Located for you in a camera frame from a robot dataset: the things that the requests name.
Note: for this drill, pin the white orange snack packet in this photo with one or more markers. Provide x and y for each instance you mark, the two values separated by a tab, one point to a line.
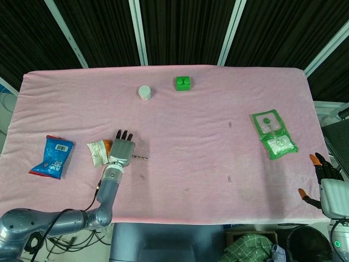
96	152

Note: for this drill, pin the pink table cloth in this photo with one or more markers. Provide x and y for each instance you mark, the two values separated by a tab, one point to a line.
191	136

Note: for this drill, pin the brown cardboard box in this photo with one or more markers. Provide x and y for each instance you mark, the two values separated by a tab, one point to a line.
261	232

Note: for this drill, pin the silver metal chain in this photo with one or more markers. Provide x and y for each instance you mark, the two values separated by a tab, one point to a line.
140	157

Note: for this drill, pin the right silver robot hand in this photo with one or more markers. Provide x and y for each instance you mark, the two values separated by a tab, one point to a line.
335	196

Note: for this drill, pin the black pleated curtain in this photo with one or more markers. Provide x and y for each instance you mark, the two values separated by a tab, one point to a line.
191	27

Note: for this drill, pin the white aluminium frame post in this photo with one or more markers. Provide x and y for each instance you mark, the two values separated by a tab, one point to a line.
66	35
327	47
231	32
139	32
8	85

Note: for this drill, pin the green checked cloth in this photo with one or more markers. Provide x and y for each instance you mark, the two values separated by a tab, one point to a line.
245	248

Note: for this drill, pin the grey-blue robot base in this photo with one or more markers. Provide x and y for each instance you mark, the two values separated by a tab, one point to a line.
163	245

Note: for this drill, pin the black trash bin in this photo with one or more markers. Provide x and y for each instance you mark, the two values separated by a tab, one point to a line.
308	245

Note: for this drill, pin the green clear plastic package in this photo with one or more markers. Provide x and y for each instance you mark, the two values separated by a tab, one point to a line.
278	144

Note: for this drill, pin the blue snack bag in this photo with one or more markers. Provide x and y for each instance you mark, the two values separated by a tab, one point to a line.
53	158

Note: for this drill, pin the green building block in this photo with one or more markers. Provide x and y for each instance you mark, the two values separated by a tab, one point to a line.
182	84

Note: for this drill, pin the small white jar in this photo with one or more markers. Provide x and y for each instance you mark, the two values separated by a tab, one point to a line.
144	91

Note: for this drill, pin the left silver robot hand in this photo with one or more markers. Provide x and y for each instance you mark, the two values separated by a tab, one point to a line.
121	151

